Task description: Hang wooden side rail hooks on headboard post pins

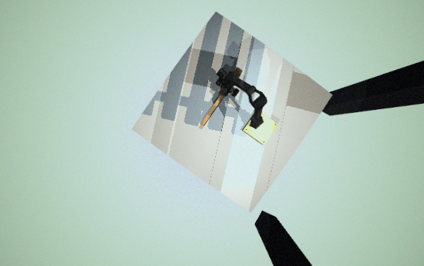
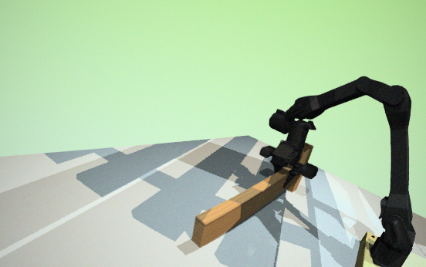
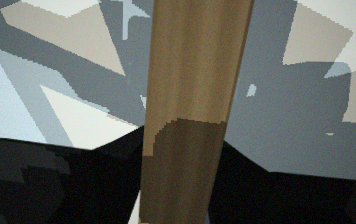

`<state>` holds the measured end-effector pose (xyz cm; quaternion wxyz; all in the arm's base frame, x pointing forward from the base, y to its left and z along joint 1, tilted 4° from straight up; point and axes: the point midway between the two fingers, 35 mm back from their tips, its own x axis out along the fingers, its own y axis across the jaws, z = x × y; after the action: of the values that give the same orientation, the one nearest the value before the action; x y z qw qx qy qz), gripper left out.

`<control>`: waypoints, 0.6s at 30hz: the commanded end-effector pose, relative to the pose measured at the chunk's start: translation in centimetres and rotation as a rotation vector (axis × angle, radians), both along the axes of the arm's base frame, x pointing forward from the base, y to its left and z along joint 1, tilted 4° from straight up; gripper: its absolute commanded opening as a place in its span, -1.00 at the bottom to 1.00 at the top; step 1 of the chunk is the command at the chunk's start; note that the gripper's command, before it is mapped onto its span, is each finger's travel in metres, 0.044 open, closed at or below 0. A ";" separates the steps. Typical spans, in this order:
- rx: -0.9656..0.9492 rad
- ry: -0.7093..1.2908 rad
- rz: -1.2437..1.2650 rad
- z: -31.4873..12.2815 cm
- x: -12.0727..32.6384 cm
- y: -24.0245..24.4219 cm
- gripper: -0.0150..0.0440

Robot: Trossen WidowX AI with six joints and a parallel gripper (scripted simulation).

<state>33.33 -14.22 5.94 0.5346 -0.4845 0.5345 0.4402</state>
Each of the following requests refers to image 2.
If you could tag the wooden post with slot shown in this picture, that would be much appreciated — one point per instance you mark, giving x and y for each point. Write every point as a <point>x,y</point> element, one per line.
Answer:
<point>304,157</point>

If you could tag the wooden rail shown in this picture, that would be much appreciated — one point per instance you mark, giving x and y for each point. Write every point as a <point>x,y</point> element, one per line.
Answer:
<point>217,220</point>

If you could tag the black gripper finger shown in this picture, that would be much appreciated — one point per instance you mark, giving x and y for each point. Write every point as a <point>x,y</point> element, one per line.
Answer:
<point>291,175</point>
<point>276,167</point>

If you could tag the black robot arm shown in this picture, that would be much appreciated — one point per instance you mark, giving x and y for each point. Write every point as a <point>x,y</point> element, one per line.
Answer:
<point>394,245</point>

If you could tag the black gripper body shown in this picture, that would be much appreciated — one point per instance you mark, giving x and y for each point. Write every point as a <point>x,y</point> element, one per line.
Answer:
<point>307,170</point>

